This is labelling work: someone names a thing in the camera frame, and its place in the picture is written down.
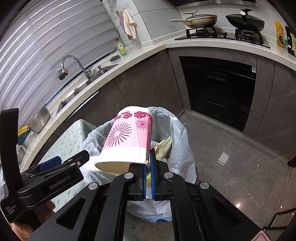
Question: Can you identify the pink flower paper cup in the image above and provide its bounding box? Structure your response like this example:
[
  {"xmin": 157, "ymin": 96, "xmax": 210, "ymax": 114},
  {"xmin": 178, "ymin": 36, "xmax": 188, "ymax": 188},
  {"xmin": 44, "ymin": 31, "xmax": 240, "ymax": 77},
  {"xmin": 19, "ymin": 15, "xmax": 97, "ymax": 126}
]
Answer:
[{"xmin": 95, "ymin": 106, "xmax": 153, "ymax": 176}]

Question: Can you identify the trash bin with white liner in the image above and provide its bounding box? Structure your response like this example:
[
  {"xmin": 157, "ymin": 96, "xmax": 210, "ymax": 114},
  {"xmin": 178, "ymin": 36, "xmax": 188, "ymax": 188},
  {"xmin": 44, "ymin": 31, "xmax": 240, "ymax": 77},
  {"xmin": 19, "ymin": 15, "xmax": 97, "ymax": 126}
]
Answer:
[{"xmin": 83, "ymin": 106, "xmax": 197, "ymax": 223}]

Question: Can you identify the chrome kitchen faucet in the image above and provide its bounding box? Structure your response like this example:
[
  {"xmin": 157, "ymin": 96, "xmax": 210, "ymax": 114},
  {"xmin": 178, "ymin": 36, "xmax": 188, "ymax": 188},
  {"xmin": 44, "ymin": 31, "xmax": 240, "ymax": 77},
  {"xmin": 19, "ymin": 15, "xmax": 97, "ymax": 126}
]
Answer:
[{"xmin": 57, "ymin": 55, "xmax": 93, "ymax": 80}]

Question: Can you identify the person's hand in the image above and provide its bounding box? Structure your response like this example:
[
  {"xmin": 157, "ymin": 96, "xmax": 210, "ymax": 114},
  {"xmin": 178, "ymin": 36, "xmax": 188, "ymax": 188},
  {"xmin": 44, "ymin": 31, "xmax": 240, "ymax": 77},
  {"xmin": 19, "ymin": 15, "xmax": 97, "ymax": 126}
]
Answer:
[{"xmin": 10, "ymin": 200, "xmax": 56, "ymax": 240}]

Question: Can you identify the floral tablecloth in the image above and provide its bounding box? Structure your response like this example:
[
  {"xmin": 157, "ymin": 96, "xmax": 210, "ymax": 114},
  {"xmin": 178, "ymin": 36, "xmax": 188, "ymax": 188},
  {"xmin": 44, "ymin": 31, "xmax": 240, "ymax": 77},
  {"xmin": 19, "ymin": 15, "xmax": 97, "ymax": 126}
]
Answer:
[{"xmin": 40, "ymin": 119, "xmax": 174, "ymax": 240}]

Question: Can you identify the large steel mixing bowl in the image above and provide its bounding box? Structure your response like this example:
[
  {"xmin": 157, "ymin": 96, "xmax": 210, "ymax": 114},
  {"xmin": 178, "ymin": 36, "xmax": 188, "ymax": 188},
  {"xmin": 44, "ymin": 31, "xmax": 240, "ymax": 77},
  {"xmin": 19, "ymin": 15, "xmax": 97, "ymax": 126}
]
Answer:
[{"xmin": 28, "ymin": 105, "xmax": 51, "ymax": 133}]

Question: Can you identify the beige paper pouch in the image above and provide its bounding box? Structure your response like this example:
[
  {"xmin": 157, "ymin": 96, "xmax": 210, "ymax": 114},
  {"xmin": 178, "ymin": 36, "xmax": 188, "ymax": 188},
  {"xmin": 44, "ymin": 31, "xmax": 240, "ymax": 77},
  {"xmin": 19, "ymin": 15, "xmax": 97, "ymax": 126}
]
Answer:
[{"xmin": 154, "ymin": 137, "xmax": 171, "ymax": 160}]

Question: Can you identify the stainless steel sink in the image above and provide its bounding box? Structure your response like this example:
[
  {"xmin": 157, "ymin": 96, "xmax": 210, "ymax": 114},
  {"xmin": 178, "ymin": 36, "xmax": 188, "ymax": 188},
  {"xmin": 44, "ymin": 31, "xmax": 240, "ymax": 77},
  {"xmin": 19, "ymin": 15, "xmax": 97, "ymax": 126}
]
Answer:
[{"xmin": 56, "ymin": 64, "xmax": 118, "ymax": 114}]

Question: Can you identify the black built-in oven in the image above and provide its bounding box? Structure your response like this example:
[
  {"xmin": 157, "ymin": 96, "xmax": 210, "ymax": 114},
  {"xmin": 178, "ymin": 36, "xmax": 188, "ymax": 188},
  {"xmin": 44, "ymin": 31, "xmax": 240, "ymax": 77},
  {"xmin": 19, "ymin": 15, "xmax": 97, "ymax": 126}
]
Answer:
[{"xmin": 180, "ymin": 56, "xmax": 256, "ymax": 131}]

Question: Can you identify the dark scouring pad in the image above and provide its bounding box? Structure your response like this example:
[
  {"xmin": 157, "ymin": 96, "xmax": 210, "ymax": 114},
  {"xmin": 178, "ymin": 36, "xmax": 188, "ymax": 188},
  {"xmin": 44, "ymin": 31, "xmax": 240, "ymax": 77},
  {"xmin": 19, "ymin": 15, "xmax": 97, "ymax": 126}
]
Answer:
[{"xmin": 109, "ymin": 55, "xmax": 121, "ymax": 62}]

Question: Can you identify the grey window blind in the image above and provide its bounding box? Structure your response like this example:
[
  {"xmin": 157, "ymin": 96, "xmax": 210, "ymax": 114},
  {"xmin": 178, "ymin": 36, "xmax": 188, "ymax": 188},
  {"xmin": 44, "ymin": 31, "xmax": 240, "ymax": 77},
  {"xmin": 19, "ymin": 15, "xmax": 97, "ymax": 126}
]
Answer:
[{"xmin": 1, "ymin": 1, "xmax": 118, "ymax": 127}]

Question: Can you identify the green dish soap bottle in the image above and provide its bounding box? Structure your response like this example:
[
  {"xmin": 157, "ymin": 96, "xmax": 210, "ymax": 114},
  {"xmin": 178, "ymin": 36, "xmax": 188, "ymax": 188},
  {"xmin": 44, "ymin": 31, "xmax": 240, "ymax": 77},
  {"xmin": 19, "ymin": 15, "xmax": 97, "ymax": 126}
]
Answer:
[{"xmin": 115, "ymin": 38, "xmax": 128, "ymax": 56}]

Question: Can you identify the hanging cream dish towel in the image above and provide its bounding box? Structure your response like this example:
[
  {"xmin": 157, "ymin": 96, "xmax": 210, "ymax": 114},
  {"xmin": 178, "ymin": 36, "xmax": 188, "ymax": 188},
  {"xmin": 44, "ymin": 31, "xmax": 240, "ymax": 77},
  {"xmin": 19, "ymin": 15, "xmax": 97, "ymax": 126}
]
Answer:
[{"xmin": 122, "ymin": 9, "xmax": 137, "ymax": 40}]

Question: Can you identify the black gas stove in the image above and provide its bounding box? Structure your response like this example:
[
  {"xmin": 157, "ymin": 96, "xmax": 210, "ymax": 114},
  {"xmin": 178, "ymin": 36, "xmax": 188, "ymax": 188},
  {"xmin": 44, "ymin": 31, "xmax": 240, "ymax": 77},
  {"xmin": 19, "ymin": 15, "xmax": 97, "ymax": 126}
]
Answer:
[{"xmin": 175, "ymin": 27, "xmax": 270, "ymax": 49}]

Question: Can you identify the cream wok with lid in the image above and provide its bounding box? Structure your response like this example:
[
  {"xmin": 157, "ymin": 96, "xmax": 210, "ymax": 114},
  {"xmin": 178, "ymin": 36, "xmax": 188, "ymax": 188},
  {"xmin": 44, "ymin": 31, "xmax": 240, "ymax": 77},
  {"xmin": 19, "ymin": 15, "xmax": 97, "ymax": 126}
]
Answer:
[{"xmin": 170, "ymin": 11, "xmax": 218, "ymax": 29}]

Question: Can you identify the black wok with lid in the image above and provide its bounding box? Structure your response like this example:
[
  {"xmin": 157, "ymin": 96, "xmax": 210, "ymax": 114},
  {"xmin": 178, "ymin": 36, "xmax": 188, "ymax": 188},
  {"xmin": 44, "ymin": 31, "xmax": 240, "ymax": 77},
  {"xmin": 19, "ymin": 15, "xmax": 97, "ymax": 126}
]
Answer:
[{"xmin": 225, "ymin": 9, "xmax": 265, "ymax": 32}]

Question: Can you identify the yellow packet on counter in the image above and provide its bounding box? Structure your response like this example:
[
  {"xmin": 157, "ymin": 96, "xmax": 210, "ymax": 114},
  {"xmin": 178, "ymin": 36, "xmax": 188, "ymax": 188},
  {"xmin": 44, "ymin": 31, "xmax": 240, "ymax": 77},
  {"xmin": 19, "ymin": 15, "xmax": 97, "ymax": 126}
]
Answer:
[{"xmin": 275, "ymin": 21, "xmax": 285, "ymax": 48}]

